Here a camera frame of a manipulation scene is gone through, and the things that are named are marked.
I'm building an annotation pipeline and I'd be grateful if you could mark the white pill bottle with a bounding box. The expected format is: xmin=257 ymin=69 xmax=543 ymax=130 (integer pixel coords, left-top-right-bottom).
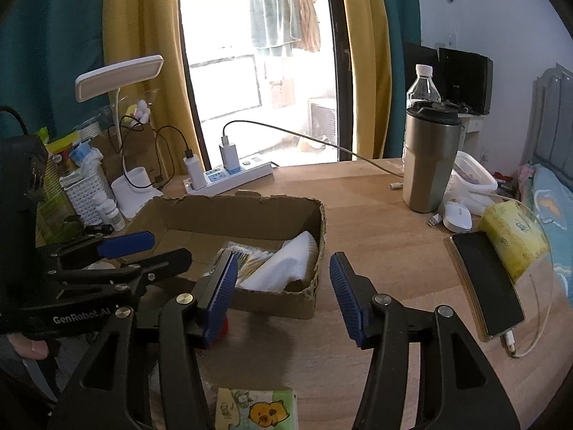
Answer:
xmin=92 ymin=195 xmax=109 ymax=225
xmin=102 ymin=200 xmax=126 ymax=232

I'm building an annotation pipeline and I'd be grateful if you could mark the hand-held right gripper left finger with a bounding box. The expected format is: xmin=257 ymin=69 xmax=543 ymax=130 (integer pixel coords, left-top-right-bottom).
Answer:
xmin=47 ymin=251 xmax=240 ymax=430

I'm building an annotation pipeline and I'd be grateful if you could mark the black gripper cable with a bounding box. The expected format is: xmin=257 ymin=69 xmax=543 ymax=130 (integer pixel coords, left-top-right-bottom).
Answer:
xmin=0 ymin=106 xmax=28 ymax=137

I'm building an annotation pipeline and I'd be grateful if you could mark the black appliance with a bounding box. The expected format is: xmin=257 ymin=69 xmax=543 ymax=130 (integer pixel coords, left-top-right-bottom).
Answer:
xmin=403 ymin=42 xmax=494 ymax=116

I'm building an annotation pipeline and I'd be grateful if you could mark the black smartphone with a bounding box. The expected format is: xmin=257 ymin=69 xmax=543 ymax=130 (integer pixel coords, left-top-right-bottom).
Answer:
xmin=449 ymin=231 xmax=525 ymax=341

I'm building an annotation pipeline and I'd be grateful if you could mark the striped flat packet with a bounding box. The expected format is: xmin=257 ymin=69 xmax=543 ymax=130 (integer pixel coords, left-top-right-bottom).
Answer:
xmin=210 ymin=241 xmax=276 ymax=278

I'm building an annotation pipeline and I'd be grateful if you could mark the blue and white packet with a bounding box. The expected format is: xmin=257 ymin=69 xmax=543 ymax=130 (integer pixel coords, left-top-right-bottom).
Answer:
xmin=69 ymin=141 xmax=103 ymax=166

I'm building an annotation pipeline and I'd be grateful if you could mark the black hand tool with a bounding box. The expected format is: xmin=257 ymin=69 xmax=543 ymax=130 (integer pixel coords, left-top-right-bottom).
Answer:
xmin=67 ymin=219 xmax=114 ymax=237

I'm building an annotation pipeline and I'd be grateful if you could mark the clear plastic food container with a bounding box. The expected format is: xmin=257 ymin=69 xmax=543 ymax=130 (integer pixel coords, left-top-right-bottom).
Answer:
xmin=445 ymin=151 xmax=499 ymax=204

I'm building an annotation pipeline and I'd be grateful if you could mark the outdoor air conditioner unit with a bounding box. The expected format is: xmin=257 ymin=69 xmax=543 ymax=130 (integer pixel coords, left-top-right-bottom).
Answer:
xmin=309 ymin=99 xmax=337 ymax=140

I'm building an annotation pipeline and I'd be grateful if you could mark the yellow tissue pack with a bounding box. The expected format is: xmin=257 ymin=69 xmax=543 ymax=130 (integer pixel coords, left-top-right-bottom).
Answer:
xmin=477 ymin=201 xmax=549 ymax=283

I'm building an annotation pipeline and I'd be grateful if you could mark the steel travel tumbler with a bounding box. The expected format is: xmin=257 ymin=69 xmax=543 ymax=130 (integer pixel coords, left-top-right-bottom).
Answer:
xmin=402 ymin=102 xmax=463 ymax=214

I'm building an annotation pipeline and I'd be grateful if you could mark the white folded tissue pack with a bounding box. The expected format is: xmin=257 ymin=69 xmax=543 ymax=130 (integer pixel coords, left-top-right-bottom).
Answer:
xmin=235 ymin=231 xmax=321 ymax=292

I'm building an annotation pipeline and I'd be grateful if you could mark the white desk lamp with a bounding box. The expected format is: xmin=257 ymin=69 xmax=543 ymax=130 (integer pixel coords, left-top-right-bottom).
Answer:
xmin=75 ymin=55 xmax=164 ymax=219

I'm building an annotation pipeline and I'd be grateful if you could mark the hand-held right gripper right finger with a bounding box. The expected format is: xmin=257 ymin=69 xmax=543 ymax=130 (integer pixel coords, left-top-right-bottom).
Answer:
xmin=329 ymin=252 xmax=522 ymax=430

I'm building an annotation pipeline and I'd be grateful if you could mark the clear water bottle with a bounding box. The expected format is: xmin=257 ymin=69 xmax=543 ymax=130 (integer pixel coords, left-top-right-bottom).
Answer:
xmin=406 ymin=64 xmax=442 ymax=113

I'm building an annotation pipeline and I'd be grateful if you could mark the cartoon print tissue pack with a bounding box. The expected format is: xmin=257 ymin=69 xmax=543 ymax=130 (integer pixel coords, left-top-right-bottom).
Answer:
xmin=215 ymin=386 xmax=298 ymax=430

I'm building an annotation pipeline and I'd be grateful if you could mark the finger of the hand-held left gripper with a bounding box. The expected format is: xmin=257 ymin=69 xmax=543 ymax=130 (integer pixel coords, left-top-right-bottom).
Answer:
xmin=49 ymin=248 xmax=193 ymax=300
xmin=38 ymin=231 xmax=155 ymax=270

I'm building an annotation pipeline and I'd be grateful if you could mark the blue printed blanket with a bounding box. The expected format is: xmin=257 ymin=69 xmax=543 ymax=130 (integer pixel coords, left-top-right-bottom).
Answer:
xmin=515 ymin=163 xmax=573 ymax=301

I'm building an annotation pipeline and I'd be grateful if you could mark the black charging cable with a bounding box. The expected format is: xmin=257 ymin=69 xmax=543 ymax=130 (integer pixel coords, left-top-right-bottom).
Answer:
xmin=107 ymin=123 xmax=194 ymax=185

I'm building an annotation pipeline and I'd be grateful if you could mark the clear plastic bag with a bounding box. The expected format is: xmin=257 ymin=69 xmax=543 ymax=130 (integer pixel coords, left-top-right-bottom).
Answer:
xmin=120 ymin=90 xmax=155 ymax=132

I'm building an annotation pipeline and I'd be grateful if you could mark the long white charging cable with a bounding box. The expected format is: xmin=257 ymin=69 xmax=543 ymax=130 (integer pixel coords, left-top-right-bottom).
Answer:
xmin=222 ymin=120 xmax=406 ymax=189

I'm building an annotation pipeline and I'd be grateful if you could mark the grey padded headboard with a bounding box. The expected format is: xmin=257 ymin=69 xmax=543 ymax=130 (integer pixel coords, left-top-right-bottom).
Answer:
xmin=530 ymin=63 xmax=573 ymax=166

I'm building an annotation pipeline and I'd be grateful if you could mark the cardboard box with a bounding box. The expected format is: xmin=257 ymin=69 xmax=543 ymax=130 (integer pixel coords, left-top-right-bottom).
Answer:
xmin=119 ymin=190 xmax=327 ymax=321

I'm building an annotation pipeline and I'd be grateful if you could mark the white side table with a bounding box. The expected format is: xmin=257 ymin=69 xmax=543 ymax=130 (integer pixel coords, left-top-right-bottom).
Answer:
xmin=457 ymin=114 xmax=485 ymax=158

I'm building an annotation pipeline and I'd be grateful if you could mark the person's left hand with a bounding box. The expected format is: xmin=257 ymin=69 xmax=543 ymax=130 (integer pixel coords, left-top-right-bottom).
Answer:
xmin=13 ymin=334 xmax=50 ymax=361

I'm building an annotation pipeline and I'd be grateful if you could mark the hanging orange towel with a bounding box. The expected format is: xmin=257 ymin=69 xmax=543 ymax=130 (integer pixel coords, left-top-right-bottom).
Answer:
xmin=289 ymin=0 xmax=322 ymax=53

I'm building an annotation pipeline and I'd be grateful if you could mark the hanging green towel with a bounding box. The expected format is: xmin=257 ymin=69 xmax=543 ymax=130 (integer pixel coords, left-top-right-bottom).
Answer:
xmin=249 ymin=0 xmax=303 ymax=51

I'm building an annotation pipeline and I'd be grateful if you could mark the white phone cable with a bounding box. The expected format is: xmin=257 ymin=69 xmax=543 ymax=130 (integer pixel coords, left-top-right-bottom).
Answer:
xmin=501 ymin=273 xmax=556 ymax=359

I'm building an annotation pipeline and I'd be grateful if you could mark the teal curtain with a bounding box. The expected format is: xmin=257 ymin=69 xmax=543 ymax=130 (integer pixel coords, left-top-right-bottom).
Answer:
xmin=375 ymin=0 xmax=422 ymax=104
xmin=0 ymin=0 xmax=110 ymax=137

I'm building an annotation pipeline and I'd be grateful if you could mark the green printed bag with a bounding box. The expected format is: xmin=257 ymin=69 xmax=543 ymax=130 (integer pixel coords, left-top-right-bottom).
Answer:
xmin=36 ymin=128 xmax=86 ymax=245

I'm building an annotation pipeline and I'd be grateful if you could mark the yellow curtain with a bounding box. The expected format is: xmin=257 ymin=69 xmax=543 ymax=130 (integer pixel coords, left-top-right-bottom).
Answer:
xmin=104 ymin=0 xmax=211 ymax=184
xmin=336 ymin=0 xmax=395 ymax=161

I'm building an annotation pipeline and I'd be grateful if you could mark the white power strip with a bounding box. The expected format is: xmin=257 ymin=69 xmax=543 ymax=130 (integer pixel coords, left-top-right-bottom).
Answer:
xmin=183 ymin=161 xmax=275 ymax=195

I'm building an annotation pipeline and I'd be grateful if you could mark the white charger with black cable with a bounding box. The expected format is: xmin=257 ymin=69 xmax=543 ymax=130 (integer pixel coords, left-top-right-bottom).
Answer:
xmin=184 ymin=156 xmax=207 ymax=189

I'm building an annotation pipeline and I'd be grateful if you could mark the white perforated basket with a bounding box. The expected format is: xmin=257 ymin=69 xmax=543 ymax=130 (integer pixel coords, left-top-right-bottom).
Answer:
xmin=59 ymin=161 xmax=112 ymax=226

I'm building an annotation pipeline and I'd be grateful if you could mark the white computer mouse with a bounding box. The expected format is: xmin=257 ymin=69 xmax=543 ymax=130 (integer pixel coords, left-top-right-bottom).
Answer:
xmin=443 ymin=203 xmax=472 ymax=233

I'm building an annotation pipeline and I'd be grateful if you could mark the white and blue charger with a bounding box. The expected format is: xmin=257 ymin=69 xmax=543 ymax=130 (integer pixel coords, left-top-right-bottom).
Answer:
xmin=218 ymin=143 xmax=242 ymax=175

